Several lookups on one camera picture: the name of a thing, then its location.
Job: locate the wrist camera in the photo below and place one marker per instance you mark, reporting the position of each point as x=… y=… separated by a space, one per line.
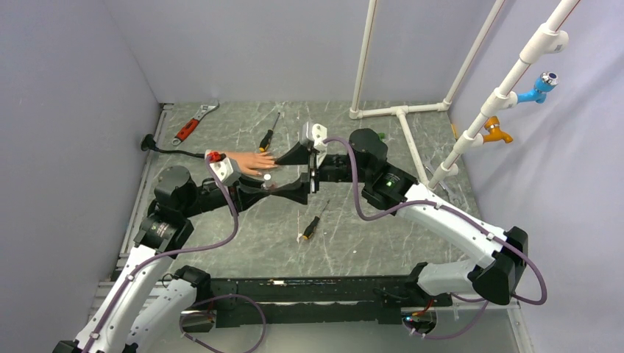
x=313 y=136
x=222 y=167

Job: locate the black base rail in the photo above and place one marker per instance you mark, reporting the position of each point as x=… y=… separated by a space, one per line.
x=312 y=297

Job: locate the red glitter nail polish bottle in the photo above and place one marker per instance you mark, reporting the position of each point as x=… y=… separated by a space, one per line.
x=268 y=183

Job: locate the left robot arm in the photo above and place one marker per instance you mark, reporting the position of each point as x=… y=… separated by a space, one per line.
x=125 y=321

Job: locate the red handled adjustable wrench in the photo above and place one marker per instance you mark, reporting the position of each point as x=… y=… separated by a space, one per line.
x=193 y=123

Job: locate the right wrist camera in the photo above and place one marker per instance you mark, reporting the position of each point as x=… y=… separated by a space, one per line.
x=313 y=136

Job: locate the orange pipe valve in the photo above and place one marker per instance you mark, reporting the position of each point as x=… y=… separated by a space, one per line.
x=494 y=133

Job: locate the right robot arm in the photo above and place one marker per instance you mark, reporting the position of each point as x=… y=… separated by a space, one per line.
x=496 y=258

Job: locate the silver spanner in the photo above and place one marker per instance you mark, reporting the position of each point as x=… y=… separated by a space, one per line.
x=453 y=197

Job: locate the blue pipe valve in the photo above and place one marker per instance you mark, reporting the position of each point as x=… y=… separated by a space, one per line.
x=545 y=83

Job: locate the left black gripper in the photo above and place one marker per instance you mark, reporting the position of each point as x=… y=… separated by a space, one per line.
x=246 y=193

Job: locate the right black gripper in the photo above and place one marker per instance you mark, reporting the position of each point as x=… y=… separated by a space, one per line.
x=297 y=190

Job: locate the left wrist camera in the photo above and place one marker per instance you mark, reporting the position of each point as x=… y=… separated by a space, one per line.
x=222 y=167

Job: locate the mannequin hand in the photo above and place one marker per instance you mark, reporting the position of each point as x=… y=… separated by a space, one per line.
x=253 y=163

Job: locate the near black yellow screwdriver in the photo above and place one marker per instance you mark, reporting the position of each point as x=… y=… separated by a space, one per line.
x=311 y=227

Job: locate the white pvc pipe frame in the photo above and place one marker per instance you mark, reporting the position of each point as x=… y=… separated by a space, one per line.
x=516 y=42

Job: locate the far black yellow screwdriver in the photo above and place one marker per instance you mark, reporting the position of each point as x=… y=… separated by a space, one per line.
x=267 y=138

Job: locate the black yellow screwdriver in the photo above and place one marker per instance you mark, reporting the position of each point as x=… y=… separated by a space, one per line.
x=267 y=138
x=311 y=227

